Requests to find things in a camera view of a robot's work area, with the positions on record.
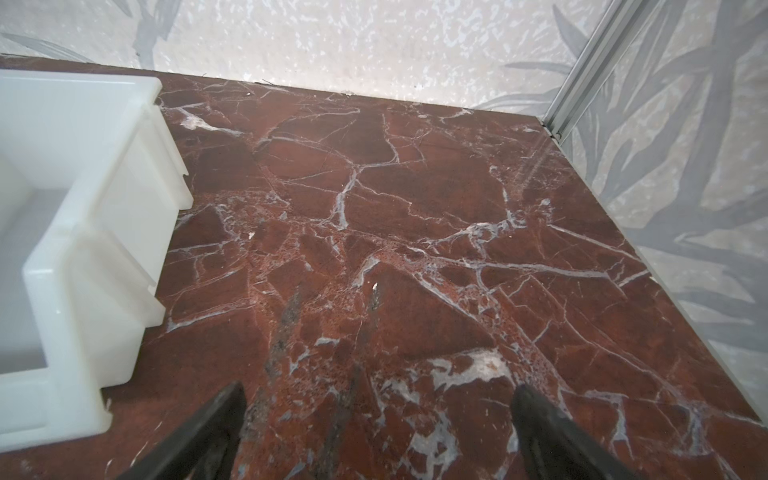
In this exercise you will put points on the white right plastic bin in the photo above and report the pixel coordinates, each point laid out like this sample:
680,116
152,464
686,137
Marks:
91,186

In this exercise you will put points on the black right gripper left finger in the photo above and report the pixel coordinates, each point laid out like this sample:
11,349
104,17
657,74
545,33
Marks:
203,447

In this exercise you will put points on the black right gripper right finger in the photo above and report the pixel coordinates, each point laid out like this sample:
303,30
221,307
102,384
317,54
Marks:
555,447

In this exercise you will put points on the aluminium frame post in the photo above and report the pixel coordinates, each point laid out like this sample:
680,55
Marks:
618,27

